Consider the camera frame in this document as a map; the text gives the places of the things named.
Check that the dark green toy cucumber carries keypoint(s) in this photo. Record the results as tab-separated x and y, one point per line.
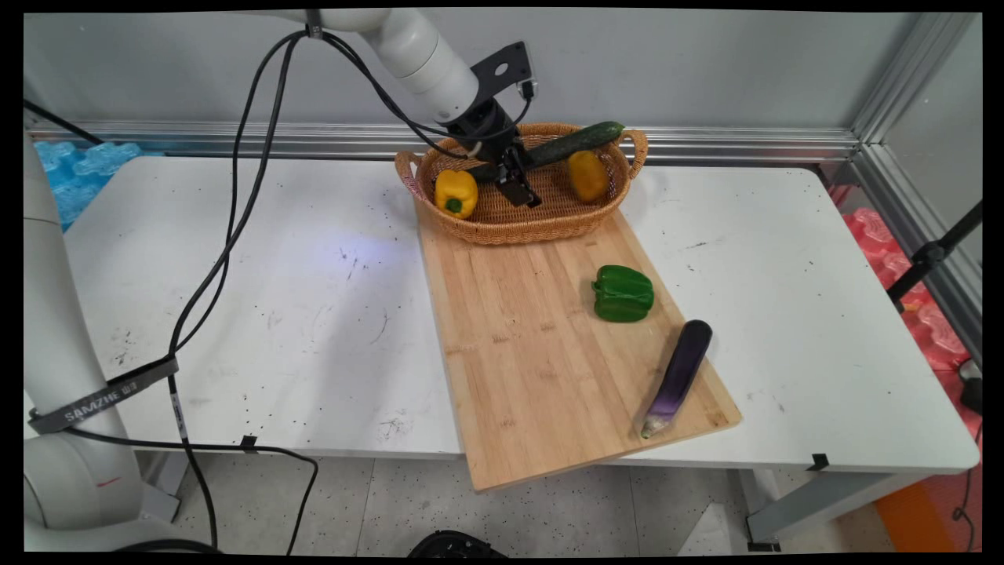
572	143

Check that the woven wicker basket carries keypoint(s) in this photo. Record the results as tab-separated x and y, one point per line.
502	216

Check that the orange floor mat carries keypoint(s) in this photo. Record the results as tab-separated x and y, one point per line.
925	510

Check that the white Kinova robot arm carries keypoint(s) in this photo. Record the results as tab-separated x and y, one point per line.
70	353

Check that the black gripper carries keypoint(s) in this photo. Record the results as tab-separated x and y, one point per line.
486	129

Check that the green toy bell pepper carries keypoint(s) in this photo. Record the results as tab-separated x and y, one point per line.
623	293

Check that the wooden cutting board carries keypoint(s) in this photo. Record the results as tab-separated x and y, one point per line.
549	353

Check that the purple toy eggplant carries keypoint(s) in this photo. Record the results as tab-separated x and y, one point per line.
679	377

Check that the black tripod stand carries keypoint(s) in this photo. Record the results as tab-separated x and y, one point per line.
933	253

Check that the aluminium frame corner post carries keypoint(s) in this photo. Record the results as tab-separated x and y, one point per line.
910	133

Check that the grey metal table leg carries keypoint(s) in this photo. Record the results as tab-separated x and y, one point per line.
831	502

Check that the yellow toy bell pepper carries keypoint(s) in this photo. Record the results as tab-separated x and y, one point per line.
456	193

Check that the orange yellow fruit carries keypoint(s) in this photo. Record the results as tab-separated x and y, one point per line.
588	176

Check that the horizontal aluminium frame rail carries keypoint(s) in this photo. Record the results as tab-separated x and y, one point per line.
314	140

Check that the black round floor object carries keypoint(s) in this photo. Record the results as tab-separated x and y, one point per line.
456	544

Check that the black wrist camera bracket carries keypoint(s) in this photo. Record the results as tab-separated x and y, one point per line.
504	67

